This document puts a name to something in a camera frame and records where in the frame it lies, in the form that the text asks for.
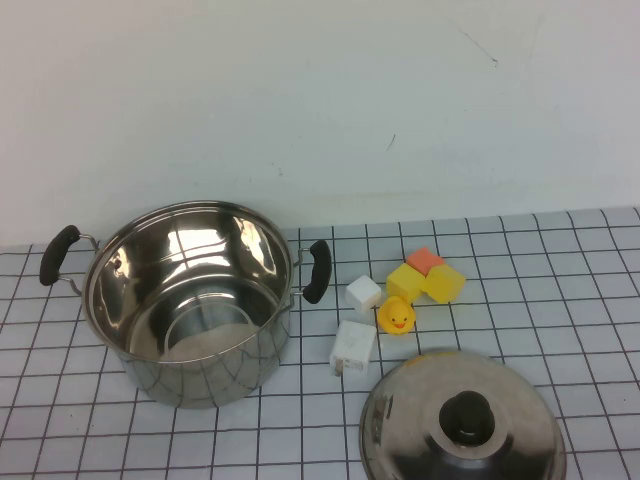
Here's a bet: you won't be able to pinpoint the white foam cube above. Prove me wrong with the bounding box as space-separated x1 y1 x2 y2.
344 273 383 316

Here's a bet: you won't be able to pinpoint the orange foam cube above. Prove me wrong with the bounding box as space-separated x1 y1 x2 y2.
405 245 447 278

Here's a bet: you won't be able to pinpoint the white grid tablecloth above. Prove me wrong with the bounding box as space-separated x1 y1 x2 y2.
0 205 640 480

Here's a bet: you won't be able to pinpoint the yellow rubber duck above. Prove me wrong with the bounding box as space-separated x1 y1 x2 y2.
376 294 418 336

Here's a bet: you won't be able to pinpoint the white plug charger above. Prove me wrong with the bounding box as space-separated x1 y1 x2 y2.
328 319 379 379

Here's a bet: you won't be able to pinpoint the steel lid black knob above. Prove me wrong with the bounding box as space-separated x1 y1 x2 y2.
358 348 569 480

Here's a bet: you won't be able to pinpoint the yellow foam cube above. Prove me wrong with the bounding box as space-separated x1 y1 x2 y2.
422 263 468 306
385 262 427 306

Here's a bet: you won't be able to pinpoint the stainless steel pot black handles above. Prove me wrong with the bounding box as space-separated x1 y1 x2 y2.
38 199 334 412

